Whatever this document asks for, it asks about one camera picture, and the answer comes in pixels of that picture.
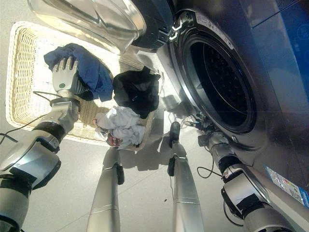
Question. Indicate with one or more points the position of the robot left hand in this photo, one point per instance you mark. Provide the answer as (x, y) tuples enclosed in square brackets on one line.
[(63, 78)]

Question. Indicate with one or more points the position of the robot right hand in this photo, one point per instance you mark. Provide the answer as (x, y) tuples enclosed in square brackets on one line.
[(212, 135)]

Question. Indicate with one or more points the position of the blue garment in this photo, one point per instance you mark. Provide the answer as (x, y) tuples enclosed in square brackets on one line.
[(91, 70)]

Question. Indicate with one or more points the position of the robot left arm silver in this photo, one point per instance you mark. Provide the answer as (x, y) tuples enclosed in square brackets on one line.
[(36, 154)]

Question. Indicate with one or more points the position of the robot right arm silver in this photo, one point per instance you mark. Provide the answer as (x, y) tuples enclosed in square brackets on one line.
[(256, 193)]

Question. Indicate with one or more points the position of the washing machine glass door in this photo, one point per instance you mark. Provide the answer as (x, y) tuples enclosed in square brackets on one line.
[(96, 17)]

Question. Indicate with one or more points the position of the silver front-load washing machine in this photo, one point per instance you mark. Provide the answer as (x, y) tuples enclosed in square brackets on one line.
[(270, 84)]

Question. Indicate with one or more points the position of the white wicker laundry basket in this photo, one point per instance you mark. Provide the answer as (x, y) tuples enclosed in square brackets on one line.
[(24, 72)]

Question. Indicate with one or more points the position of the robot right leg silver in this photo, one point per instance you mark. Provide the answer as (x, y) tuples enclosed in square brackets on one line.
[(184, 183)]

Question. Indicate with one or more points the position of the robot leg silver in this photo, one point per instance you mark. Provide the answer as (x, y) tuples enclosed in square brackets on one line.
[(106, 193), (184, 183)]

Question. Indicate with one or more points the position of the white garment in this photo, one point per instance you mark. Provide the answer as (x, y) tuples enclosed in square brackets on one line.
[(120, 123)]

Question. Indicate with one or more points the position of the black garment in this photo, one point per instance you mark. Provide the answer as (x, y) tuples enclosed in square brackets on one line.
[(136, 91)]

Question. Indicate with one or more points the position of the red patterned garment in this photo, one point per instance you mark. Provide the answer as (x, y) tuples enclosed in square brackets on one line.
[(113, 140)]

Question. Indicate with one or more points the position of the energy label sticker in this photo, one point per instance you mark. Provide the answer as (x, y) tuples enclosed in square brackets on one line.
[(285, 184)]

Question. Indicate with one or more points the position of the white rim label sticker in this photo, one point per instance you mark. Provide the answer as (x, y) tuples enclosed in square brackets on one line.
[(212, 25)]

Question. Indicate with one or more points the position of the robot left leg silver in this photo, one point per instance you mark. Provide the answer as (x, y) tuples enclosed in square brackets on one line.
[(106, 193)]

